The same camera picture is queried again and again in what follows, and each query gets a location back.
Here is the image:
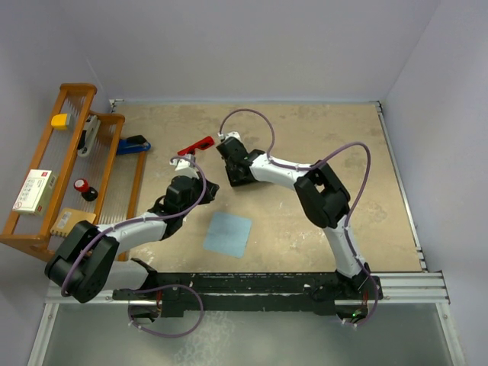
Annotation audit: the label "aluminium table frame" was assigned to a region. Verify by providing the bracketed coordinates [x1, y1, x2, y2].
[28, 99, 467, 366]

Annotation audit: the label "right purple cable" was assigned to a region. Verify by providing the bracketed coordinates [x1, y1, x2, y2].
[217, 108, 380, 329]

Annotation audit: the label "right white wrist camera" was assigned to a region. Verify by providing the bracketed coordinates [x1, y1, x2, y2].
[217, 131, 241, 142]

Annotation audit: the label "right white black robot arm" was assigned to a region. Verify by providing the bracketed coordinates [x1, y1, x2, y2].
[217, 132, 370, 298]

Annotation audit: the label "red black stamp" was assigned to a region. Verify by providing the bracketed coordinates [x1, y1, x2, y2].
[73, 178, 98, 202]

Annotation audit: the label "blue cleaning cloth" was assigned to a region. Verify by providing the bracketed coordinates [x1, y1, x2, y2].
[203, 212, 252, 258]

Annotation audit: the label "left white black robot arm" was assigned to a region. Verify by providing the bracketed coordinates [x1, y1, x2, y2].
[44, 174, 220, 303]

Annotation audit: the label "black sunglasses case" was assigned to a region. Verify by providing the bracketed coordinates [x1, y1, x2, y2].
[224, 159, 254, 187]

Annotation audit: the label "purple cable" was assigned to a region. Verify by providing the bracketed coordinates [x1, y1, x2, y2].
[60, 154, 209, 339]
[217, 108, 380, 329]

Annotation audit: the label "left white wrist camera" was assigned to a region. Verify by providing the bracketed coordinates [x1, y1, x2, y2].
[170, 154, 198, 178]

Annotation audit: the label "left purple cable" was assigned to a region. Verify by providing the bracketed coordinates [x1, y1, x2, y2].
[60, 154, 209, 339]

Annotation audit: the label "yellow grey block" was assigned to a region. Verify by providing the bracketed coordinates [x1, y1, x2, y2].
[50, 113, 75, 130]

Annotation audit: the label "white red paper box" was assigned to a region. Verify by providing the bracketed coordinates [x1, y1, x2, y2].
[12, 169, 57, 217]

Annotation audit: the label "blue black stapler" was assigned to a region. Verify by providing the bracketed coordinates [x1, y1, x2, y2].
[116, 135, 152, 155]

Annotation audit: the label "wooden tiered rack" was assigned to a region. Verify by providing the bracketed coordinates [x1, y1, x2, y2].
[1, 83, 147, 262]

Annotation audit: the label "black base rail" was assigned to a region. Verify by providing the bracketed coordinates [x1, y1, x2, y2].
[114, 272, 384, 318]

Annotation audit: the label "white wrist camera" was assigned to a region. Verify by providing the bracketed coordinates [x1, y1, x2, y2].
[170, 154, 198, 178]
[217, 131, 241, 142]

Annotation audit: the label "red sunglasses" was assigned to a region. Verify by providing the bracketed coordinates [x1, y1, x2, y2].
[177, 136, 215, 156]

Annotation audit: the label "white black stapler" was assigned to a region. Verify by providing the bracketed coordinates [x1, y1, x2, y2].
[77, 114, 100, 157]

